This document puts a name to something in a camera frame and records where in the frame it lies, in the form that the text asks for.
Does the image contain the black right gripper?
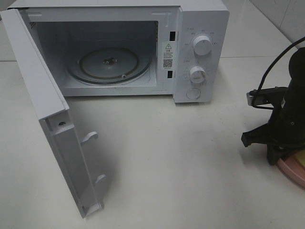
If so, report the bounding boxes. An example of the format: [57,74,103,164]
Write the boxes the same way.
[241,95,305,166]

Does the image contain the pink plate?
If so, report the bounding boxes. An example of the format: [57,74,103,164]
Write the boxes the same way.
[277,155,305,188]

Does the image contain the round door release button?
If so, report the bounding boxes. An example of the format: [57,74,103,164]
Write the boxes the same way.
[186,88,201,100]

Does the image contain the white microwave door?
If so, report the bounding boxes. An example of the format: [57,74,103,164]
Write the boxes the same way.
[0,9,102,218]

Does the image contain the sandwich with lettuce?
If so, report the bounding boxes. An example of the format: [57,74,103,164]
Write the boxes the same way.
[295,150,305,167]

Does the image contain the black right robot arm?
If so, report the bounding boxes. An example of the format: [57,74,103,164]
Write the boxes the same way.
[241,48,305,165]

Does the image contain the white lower microwave knob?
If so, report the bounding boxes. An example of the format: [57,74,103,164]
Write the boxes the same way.
[190,66,205,84]

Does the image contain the white microwave knob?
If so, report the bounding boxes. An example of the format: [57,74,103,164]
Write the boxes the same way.
[190,66,205,84]
[193,34,212,56]

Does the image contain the white upper microwave knob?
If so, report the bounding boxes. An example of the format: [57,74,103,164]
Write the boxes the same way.
[193,34,212,56]

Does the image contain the white microwave oven body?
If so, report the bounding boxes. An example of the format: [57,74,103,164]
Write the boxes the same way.
[6,0,229,103]

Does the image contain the glass microwave turntable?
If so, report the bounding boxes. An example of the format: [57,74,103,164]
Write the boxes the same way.
[66,39,156,85]

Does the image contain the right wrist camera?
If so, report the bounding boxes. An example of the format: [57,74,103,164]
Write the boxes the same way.
[246,87,288,110]

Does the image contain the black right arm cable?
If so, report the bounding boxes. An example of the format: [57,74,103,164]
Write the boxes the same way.
[249,36,305,96]

